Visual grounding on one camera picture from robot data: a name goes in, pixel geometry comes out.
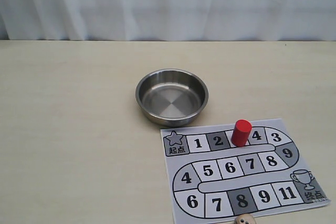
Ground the wooden die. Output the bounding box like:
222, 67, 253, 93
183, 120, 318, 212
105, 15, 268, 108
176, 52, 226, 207
234, 214, 256, 224

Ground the red cylinder game piece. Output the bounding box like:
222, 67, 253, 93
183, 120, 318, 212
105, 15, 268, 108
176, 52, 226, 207
231, 119, 252, 147

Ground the stainless steel round bowl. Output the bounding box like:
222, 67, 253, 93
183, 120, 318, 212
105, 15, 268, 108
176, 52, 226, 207
135, 68, 209, 127

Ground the white curtain backdrop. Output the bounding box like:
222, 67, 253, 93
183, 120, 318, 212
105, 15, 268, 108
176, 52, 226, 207
1, 0, 335, 41

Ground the paper game board sheet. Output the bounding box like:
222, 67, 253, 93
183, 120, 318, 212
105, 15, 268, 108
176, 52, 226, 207
161, 119, 330, 223

